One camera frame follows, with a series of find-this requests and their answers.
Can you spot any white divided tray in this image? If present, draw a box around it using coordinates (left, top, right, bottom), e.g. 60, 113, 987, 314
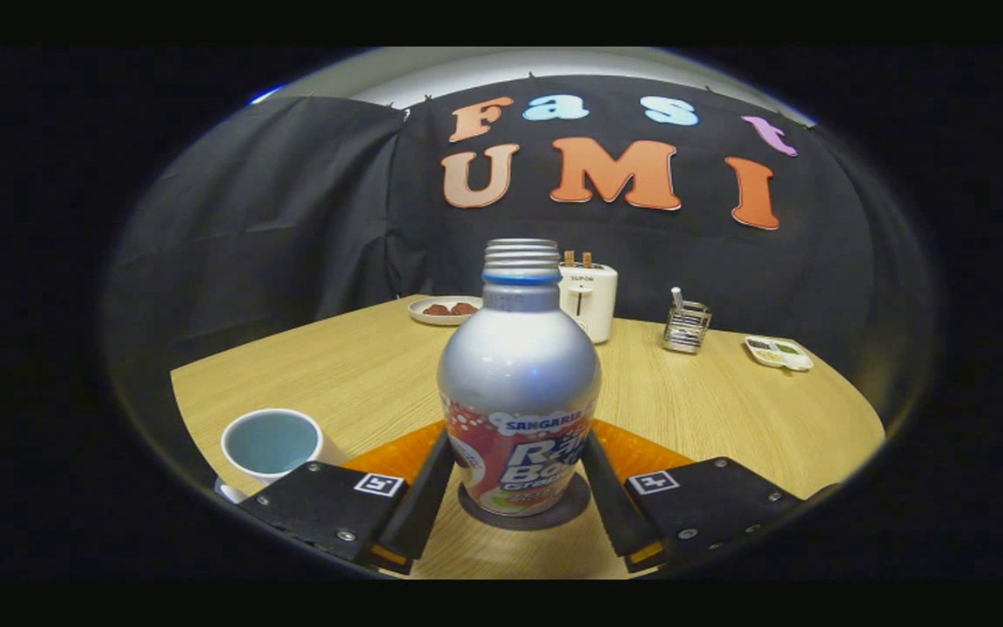
744, 335, 815, 373

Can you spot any wire utensil holder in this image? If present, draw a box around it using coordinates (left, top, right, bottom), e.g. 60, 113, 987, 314
663, 300, 713, 354

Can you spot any small round plate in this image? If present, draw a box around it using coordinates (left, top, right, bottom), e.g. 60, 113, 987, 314
407, 295, 485, 327

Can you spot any silver juice bottle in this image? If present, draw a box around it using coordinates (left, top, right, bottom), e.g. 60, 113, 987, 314
437, 239, 602, 517

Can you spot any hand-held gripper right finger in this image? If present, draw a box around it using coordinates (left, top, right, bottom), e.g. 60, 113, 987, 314
582, 422, 803, 574

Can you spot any wooden table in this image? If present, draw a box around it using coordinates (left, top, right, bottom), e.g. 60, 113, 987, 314
171, 294, 887, 580

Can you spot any white cup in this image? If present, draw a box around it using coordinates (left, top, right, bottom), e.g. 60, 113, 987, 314
214, 408, 350, 504

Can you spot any dark brown round coaster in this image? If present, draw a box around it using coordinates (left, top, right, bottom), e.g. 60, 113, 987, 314
457, 472, 592, 531

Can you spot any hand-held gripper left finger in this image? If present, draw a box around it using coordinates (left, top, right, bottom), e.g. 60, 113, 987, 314
239, 427, 456, 576

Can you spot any white toaster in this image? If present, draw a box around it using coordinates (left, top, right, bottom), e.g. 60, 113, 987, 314
558, 263, 619, 345

